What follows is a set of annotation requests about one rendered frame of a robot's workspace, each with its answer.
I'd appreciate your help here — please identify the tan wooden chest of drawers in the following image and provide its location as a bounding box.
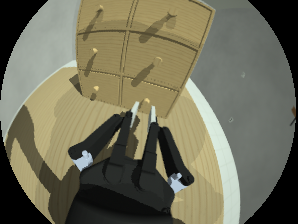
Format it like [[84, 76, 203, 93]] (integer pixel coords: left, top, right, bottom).
[[75, 0, 215, 119]]

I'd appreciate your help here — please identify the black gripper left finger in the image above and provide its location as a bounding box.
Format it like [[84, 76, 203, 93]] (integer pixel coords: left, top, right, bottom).
[[68, 102, 139, 185]]

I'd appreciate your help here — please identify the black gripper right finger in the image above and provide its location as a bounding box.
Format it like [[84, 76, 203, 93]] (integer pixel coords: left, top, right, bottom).
[[137, 106, 195, 193]]

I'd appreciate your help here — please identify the tan wooden drawer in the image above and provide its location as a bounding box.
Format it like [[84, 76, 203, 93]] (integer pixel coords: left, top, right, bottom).
[[79, 69, 120, 105], [122, 76, 178, 117], [78, 0, 134, 31], [131, 0, 211, 47], [77, 32, 126, 73], [124, 33, 196, 89]]

